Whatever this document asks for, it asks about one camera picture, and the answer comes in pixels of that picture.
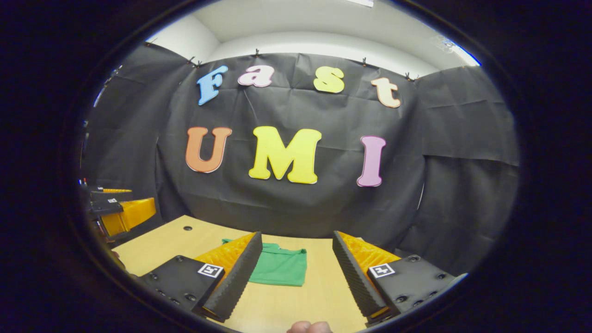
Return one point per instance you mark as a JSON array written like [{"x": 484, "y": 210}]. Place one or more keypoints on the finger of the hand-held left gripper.
[
  {"x": 108, "y": 206},
  {"x": 92, "y": 189}
]

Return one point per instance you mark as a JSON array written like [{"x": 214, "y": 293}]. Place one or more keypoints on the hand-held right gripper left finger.
[{"x": 236, "y": 284}]

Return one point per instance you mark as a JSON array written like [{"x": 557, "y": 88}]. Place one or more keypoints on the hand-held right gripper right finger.
[{"x": 356, "y": 282}]

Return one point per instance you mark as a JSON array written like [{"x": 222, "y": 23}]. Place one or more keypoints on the green T-shirt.
[{"x": 282, "y": 268}]

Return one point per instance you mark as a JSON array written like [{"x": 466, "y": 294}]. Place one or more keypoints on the small ceiling light panel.
[{"x": 455, "y": 48}]

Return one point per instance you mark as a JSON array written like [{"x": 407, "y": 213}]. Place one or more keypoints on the long ceiling light panel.
[{"x": 360, "y": 2}]

